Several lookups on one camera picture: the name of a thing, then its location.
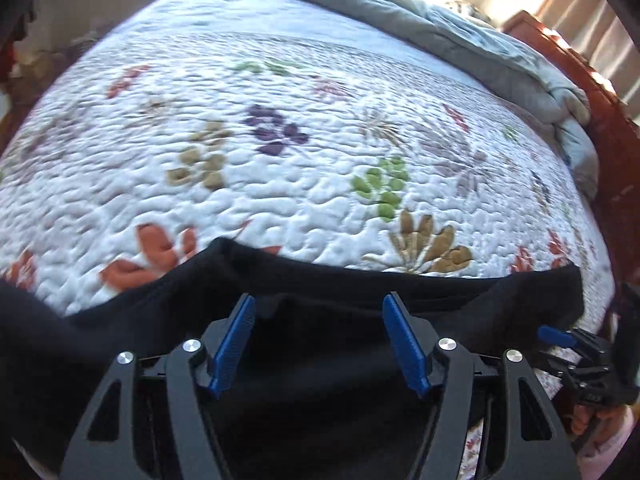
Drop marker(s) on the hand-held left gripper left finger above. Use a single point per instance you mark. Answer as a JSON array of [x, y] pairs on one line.
[[232, 345]]

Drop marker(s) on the person's right hand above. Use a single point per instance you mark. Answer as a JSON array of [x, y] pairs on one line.
[[597, 425]]

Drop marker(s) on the white floral quilted bedspread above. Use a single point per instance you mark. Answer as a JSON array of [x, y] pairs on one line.
[[300, 185]]

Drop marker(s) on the red-brown wooden bed frame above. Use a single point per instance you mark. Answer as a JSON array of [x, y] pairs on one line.
[[607, 160]]

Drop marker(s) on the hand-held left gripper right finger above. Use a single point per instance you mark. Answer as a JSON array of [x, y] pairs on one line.
[[406, 345]]

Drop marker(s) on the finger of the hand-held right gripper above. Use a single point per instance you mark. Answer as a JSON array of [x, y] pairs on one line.
[[559, 364], [557, 334]]

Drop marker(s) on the grey-blue comforter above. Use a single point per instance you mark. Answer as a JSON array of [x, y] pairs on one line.
[[450, 35]]

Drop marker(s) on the blurred household clutter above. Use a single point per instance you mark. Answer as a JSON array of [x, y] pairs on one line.
[[35, 65]]

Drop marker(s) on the black pants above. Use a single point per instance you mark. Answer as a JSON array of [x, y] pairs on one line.
[[320, 385]]

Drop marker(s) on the beige curtain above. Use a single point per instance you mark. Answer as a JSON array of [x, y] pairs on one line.
[[590, 25]]

